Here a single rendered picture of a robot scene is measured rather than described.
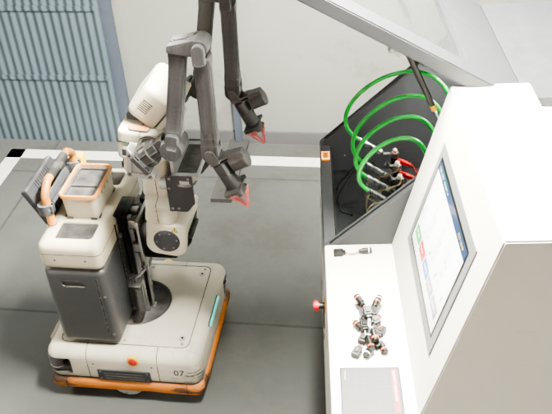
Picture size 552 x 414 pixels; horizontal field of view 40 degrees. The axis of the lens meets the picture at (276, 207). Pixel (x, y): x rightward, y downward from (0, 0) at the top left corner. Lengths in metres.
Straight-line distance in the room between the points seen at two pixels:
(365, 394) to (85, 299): 1.40
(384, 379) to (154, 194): 1.25
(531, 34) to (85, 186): 1.71
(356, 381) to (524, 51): 1.17
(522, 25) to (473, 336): 1.28
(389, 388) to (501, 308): 0.45
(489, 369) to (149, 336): 1.71
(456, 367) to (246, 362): 1.71
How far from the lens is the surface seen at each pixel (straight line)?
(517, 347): 1.87
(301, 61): 4.61
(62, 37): 4.86
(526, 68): 2.46
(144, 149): 2.60
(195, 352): 3.17
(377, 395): 2.06
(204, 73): 2.40
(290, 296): 3.75
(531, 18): 2.81
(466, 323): 1.80
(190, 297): 3.39
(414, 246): 2.24
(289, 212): 4.28
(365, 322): 2.20
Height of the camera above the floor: 2.57
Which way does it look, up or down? 36 degrees down
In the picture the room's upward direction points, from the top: 3 degrees counter-clockwise
